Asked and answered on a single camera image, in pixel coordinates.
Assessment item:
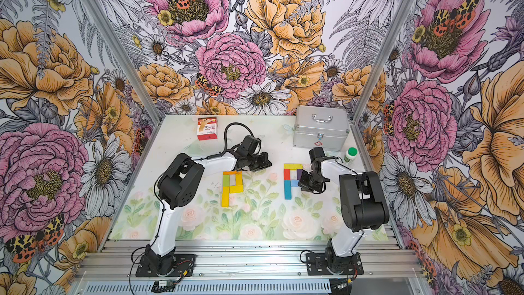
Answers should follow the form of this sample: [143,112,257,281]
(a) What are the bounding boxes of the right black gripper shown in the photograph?
[298,170,328,194]

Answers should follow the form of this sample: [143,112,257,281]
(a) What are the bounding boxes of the teal block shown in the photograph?
[284,180,292,200]

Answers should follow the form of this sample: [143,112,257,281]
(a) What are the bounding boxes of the yellow-green block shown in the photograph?
[284,163,304,170]

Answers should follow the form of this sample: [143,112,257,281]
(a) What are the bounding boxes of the short yellow block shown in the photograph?
[236,173,243,187]

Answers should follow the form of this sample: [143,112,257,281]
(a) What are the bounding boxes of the green block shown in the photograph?
[222,174,230,188]

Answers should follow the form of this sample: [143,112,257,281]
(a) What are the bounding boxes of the long yellow block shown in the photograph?
[221,187,230,208]

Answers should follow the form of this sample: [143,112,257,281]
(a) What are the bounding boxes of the yellow block crosswise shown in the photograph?
[229,184,244,194]

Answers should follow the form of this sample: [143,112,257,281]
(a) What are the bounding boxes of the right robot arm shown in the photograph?
[299,157,390,277]

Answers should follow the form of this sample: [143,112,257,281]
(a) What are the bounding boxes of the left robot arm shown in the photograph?
[141,152,272,277]

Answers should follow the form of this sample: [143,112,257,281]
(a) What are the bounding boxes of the white bottle green cap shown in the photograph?
[343,147,359,163]

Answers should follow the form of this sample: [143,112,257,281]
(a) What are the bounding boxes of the clear glass bowl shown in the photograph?
[181,139,224,158]

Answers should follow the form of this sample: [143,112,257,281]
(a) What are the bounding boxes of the silver metal case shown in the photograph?
[293,106,350,151]

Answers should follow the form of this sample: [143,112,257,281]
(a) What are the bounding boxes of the red white cardboard box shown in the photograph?
[196,117,218,141]

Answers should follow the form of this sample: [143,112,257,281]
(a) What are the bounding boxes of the small circuit board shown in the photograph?
[151,280,177,294]

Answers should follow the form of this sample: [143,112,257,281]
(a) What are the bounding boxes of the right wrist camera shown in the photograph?
[308,147,327,170]

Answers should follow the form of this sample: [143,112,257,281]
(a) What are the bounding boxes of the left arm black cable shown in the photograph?
[192,122,255,161]

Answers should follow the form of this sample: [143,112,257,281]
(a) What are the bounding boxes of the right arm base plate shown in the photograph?
[301,251,364,277]

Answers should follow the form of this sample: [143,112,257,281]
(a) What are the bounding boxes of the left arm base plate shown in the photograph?
[135,254,197,278]

